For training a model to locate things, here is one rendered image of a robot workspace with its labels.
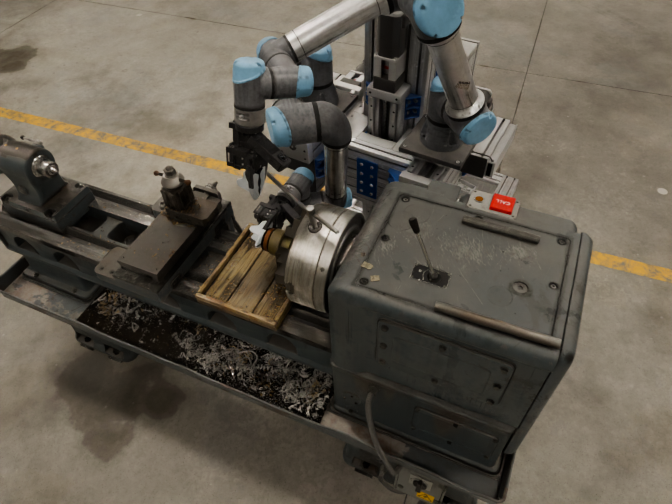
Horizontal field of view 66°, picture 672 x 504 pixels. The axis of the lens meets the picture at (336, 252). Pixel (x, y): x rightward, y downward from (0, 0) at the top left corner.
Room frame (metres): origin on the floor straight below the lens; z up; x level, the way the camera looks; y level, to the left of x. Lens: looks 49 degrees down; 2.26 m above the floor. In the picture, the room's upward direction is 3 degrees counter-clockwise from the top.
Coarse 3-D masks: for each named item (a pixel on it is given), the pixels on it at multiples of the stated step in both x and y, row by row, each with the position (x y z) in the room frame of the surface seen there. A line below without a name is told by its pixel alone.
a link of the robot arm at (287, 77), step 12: (276, 60) 1.19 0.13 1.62; (288, 60) 1.19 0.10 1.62; (276, 72) 1.13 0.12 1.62; (288, 72) 1.14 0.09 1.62; (300, 72) 1.14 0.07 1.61; (276, 84) 1.11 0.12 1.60; (288, 84) 1.11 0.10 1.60; (300, 84) 1.12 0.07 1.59; (312, 84) 1.14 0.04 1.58; (276, 96) 1.11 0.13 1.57; (288, 96) 1.12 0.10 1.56; (300, 96) 1.13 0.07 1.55
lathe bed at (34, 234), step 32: (96, 192) 1.61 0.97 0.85; (0, 224) 1.43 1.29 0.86; (32, 224) 1.45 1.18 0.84; (96, 224) 1.52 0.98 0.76; (128, 224) 1.44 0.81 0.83; (32, 256) 1.41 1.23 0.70; (64, 256) 1.39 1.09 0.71; (96, 256) 1.25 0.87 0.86; (224, 256) 1.24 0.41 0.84; (192, 288) 1.08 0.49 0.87; (192, 320) 1.07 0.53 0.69; (224, 320) 1.05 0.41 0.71; (288, 320) 0.93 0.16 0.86; (320, 320) 0.93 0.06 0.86; (288, 352) 0.91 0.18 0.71; (320, 352) 0.86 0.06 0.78
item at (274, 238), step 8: (264, 232) 1.09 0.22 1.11; (272, 232) 1.09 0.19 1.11; (280, 232) 1.08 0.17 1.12; (264, 240) 1.07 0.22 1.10; (272, 240) 1.06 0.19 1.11; (280, 240) 1.05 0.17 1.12; (288, 240) 1.06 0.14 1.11; (264, 248) 1.06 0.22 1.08; (272, 248) 1.04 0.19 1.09; (288, 248) 1.04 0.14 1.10
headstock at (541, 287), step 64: (384, 192) 1.11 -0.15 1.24; (384, 256) 0.86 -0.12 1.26; (448, 256) 0.85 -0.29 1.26; (512, 256) 0.84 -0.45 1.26; (576, 256) 0.83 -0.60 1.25; (384, 320) 0.72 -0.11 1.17; (448, 320) 0.66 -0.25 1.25; (512, 320) 0.65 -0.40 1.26; (576, 320) 0.64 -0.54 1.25; (448, 384) 0.63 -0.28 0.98; (512, 384) 0.57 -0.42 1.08
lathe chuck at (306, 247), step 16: (320, 208) 1.07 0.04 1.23; (336, 208) 1.08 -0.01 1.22; (304, 224) 1.00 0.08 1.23; (304, 240) 0.96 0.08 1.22; (320, 240) 0.95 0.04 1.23; (288, 256) 0.93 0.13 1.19; (304, 256) 0.92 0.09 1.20; (288, 272) 0.90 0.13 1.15; (304, 272) 0.89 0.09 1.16; (304, 288) 0.87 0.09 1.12; (304, 304) 0.88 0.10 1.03
